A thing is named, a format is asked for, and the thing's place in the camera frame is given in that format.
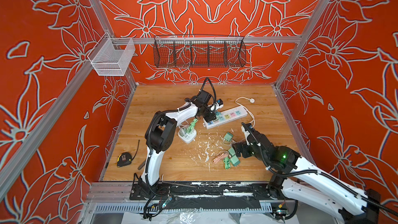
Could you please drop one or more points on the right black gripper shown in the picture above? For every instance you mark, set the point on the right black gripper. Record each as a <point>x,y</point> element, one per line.
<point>243,145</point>

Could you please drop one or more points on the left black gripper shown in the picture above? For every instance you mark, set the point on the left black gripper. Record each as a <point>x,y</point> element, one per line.
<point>210,116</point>

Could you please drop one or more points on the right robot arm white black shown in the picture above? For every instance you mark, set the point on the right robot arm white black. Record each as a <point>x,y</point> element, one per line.
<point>294,177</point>

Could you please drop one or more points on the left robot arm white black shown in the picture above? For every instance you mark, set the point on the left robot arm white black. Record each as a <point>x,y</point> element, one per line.
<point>162,128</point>

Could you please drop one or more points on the green charger plug lower right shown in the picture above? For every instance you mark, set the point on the green charger plug lower right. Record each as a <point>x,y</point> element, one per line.
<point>234,161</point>

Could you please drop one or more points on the green charger plug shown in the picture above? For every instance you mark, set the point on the green charger plug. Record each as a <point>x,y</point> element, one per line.
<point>234,161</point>
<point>228,138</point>
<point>231,152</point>

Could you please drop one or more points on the green charger plug middle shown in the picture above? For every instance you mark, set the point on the green charger plug middle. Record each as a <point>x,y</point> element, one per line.
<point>231,152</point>

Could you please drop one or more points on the green charger plug upper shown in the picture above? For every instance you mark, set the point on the green charger plug upper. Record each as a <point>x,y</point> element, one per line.
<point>228,138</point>

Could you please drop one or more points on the white multicolour power strip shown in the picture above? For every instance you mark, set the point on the white multicolour power strip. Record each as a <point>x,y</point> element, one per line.
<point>226,116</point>

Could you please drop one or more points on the white square socket cube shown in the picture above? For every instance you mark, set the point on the white square socket cube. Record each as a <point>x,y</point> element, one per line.
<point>185,136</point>

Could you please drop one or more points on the black allen key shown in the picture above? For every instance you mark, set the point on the black allen key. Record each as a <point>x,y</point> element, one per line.
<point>141,165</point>

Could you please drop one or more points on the black yellow tape measure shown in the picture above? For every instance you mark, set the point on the black yellow tape measure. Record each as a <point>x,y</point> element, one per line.
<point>126,158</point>

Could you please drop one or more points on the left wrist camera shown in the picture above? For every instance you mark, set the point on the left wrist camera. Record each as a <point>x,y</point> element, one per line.
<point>217,105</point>

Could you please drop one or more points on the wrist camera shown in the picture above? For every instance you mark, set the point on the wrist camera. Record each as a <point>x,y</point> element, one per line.
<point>246,132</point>
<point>217,105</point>

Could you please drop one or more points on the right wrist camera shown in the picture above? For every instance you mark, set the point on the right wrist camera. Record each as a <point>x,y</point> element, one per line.
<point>246,132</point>

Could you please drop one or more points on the black wire wall basket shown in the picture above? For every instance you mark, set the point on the black wire wall basket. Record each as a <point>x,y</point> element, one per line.
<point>199,51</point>

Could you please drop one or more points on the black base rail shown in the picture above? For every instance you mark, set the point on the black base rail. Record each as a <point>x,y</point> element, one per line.
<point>229,196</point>

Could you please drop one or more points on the clear plastic wall bin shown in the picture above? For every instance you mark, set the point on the clear plastic wall bin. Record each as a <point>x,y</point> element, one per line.
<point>112,56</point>

